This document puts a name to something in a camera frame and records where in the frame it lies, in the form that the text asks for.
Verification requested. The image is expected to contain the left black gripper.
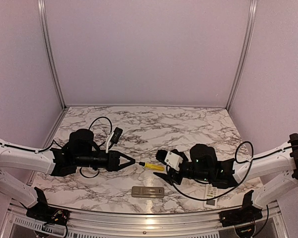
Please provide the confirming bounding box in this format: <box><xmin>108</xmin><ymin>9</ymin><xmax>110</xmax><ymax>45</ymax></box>
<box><xmin>75</xmin><ymin>150</ymin><xmax>136</xmax><ymax>172</ymax></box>

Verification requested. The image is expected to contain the yellow handle screwdriver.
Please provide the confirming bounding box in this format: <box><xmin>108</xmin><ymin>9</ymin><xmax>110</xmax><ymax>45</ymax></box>
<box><xmin>138</xmin><ymin>162</ymin><xmax>164</xmax><ymax>171</ymax></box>

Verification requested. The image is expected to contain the white remote control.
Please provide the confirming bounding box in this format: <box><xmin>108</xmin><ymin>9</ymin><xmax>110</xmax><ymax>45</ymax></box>
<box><xmin>204</xmin><ymin>184</ymin><xmax>218</xmax><ymax>209</ymax></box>
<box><xmin>132</xmin><ymin>186</ymin><xmax>165</xmax><ymax>198</ymax></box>

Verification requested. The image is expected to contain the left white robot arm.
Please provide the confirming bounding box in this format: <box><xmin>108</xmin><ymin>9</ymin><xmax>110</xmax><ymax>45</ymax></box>
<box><xmin>0</xmin><ymin>129</ymin><xmax>136</xmax><ymax>221</ymax></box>

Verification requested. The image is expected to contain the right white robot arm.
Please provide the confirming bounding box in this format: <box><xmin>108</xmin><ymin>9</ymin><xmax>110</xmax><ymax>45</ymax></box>
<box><xmin>156</xmin><ymin>133</ymin><xmax>298</xmax><ymax>222</ymax></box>

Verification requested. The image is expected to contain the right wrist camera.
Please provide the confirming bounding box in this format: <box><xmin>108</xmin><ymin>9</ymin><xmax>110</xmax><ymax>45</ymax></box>
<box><xmin>156</xmin><ymin>150</ymin><xmax>183</xmax><ymax>171</ymax></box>

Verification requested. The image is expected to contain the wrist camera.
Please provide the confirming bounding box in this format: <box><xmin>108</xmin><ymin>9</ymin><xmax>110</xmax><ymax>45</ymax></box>
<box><xmin>156</xmin><ymin>150</ymin><xmax>183</xmax><ymax>171</ymax></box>
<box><xmin>105</xmin><ymin>127</ymin><xmax>123</xmax><ymax>153</ymax></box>

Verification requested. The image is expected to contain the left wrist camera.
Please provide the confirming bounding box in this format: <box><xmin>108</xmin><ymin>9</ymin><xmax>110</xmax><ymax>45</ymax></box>
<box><xmin>105</xmin><ymin>127</ymin><xmax>123</xmax><ymax>153</ymax></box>

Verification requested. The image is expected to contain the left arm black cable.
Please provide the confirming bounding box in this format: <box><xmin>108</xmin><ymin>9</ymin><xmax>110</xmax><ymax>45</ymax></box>
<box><xmin>88</xmin><ymin>116</ymin><xmax>114</xmax><ymax>132</ymax></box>

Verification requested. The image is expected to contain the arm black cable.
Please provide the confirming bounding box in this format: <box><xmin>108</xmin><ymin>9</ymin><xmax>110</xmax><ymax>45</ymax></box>
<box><xmin>88</xmin><ymin>116</ymin><xmax>114</xmax><ymax>132</ymax></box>
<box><xmin>172</xmin><ymin>141</ymin><xmax>253</xmax><ymax>201</ymax></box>

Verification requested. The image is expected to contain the front aluminium table rail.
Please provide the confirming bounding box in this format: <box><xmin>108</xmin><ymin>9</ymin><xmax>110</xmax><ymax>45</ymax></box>
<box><xmin>0</xmin><ymin>200</ymin><xmax>289</xmax><ymax>238</ymax></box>

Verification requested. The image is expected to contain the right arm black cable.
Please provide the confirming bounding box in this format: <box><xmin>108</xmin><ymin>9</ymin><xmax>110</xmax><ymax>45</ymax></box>
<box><xmin>172</xmin><ymin>141</ymin><xmax>253</xmax><ymax>201</ymax></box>

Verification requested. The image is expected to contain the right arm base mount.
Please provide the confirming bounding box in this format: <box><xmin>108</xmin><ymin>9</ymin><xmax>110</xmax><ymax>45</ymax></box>
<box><xmin>219</xmin><ymin>190</ymin><xmax>263</xmax><ymax>227</ymax></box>

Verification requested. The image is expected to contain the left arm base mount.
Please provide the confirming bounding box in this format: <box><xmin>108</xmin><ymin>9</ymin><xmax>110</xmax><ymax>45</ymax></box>
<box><xmin>26</xmin><ymin>187</ymin><xmax>70</xmax><ymax>226</ymax></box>

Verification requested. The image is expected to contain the left aluminium frame post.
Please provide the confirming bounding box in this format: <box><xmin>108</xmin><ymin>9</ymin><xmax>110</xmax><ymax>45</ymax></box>
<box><xmin>37</xmin><ymin>0</ymin><xmax>67</xmax><ymax>111</ymax></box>

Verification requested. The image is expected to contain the aluminium frame post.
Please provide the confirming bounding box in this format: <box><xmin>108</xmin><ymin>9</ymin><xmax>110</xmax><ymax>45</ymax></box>
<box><xmin>225</xmin><ymin>0</ymin><xmax>258</xmax><ymax>112</ymax></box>
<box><xmin>37</xmin><ymin>0</ymin><xmax>67</xmax><ymax>111</ymax></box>

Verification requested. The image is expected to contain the right aluminium frame post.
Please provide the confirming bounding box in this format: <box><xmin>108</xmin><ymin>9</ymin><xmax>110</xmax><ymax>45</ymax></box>
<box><xmin>225</xmin><ymin>0</ymin><xmax>258</xmax><ymax>112</ymax></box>

